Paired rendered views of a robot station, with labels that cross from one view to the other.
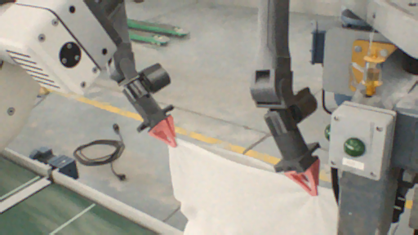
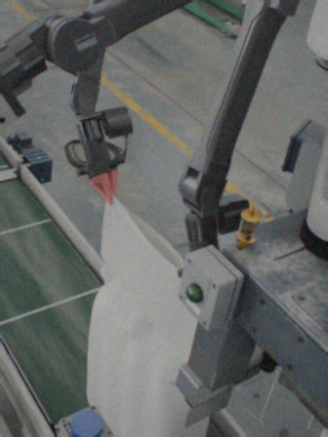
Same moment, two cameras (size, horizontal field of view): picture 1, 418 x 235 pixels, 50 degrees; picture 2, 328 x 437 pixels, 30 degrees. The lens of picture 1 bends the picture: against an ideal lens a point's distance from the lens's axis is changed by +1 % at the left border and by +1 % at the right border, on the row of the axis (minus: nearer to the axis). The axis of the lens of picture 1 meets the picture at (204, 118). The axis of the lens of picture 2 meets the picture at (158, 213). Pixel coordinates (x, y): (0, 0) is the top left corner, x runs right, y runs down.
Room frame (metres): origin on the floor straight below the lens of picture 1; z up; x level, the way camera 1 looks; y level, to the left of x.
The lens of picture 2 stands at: (-0.10, -0.27, 1.88)
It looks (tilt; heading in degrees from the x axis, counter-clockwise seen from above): 36 degrees down; 12
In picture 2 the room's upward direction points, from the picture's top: 9 degrees clockwise
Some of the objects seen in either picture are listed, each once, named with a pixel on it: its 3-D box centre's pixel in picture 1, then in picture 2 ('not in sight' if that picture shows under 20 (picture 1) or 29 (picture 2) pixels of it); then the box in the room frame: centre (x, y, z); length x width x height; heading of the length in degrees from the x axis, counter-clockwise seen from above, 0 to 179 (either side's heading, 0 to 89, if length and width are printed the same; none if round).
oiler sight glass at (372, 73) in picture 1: (373, 70); (248, 226); (0.61, -0.25, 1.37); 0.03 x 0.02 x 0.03; 51
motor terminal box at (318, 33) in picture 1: (326, 46); (307, 155); (1.08, -0.32, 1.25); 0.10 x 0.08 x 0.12; 166
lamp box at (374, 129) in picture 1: (361, 139); (209, 287); (0.56, -0.22, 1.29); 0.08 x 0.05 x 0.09; 51
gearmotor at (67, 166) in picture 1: (49, 164); (24, 154); (2.07, 0.85, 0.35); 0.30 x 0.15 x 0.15; 51
